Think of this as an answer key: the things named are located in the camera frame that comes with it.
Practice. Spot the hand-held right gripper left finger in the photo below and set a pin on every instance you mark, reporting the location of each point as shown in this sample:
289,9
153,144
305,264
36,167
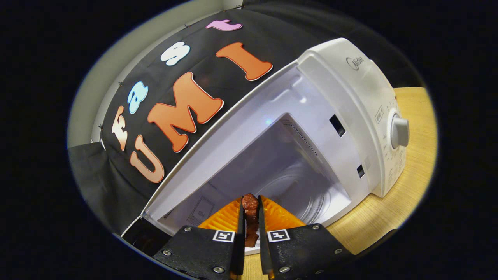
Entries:
240,249

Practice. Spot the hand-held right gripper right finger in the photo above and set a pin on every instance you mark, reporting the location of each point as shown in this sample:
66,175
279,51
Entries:
264,252

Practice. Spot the red braised meat piece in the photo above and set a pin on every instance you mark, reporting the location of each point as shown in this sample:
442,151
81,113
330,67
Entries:
250,206

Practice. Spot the white microwave oven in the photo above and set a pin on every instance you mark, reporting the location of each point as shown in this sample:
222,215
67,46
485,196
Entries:
330,97

